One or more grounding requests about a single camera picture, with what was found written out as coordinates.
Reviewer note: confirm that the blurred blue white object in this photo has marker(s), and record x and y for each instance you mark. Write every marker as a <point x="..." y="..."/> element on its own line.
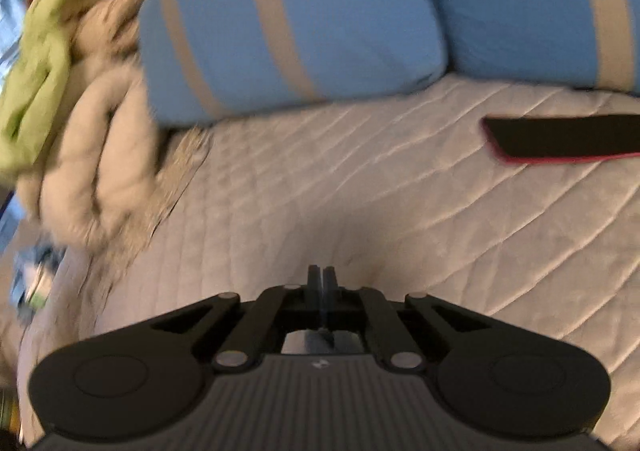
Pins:
<point x="37" y="276"/>

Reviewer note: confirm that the quilted grey bed cover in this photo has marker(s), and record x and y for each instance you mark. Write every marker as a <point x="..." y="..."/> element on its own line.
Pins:
<point x="400" y="206"/>

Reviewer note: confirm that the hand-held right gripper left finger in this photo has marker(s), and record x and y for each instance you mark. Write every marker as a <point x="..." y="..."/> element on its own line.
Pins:
<point x="313" y="288"/>

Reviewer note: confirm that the beige quilted comforter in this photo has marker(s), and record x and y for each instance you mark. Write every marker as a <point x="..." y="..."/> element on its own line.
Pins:
<point x="90" y="156"/>

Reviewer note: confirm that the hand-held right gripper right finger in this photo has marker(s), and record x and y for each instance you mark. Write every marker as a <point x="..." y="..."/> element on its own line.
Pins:
<point x="331" y="288"/>

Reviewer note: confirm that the blue pillow with grey stripes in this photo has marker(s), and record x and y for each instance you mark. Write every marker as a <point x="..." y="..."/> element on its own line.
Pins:
<point x="300" y="21"/>
<point x="500" y="6"/>

